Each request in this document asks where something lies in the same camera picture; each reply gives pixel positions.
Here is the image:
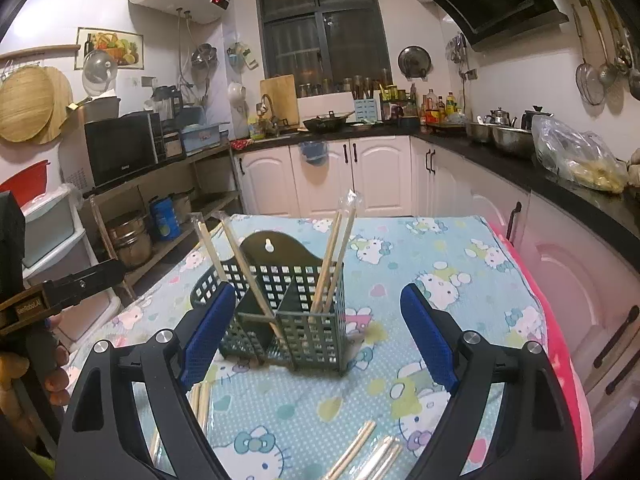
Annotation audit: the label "steel pot on shelf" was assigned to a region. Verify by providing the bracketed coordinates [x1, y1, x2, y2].
[106, 210, 152, 270]

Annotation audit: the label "dark kitchen window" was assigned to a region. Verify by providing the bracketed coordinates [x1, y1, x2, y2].
[257, 0, 390, 92]

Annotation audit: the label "black wok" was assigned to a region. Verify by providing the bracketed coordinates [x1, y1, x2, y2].
[303, 110, 354, 134]

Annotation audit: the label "black microwave oven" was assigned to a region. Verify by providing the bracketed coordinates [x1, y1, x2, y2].
[85, 112, 166, 186]

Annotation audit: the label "wrapped chopsticks on table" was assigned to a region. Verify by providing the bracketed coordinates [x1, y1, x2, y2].
[323, 420, 402, 480]

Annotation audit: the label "hanging pot lid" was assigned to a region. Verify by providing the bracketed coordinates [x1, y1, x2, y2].
[398, 46, 432, 79]

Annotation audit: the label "steel mixing bowl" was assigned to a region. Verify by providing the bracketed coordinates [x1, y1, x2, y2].
[491, 125, 535, 157]

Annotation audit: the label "fruit picture frame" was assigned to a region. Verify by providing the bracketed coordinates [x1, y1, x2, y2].
[74, 27, 144, 70]

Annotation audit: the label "clear plastic food bag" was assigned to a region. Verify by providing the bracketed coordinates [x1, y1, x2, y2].
[532, 115, 628, 194]

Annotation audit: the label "blue canister on shelf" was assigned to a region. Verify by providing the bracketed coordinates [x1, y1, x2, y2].
[149, 197, 181, 242]

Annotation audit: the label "chopsticks compartment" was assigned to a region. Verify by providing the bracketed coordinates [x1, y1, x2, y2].
[310, 190, 361, 314]
[189, 211, 285, 344]

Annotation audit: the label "dark green utensil basket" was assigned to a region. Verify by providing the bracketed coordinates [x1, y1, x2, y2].
[190, 231, 347, 374]

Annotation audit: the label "person's left hand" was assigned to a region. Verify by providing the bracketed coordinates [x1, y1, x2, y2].
[1, 314, 70, 425]

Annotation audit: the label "round bamboo board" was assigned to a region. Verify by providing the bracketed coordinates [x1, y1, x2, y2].
[1, 65, 73, 145]

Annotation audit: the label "hanging wire strainer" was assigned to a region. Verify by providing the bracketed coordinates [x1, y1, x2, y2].
[572, 6, 605, 106]

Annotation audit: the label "Hello Kitty blue tablecloth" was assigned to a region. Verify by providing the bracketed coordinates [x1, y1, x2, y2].
[67, 213, 551, 480]

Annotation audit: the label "chopsticks pair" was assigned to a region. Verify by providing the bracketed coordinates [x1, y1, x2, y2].
[150, 382, 209, 468]

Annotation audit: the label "red plastic basin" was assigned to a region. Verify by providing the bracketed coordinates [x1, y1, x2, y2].
[0, 159, 49, 207]

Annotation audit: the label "wooden cutting board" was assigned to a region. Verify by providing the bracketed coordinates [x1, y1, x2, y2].
[260, 75, 299, 127]

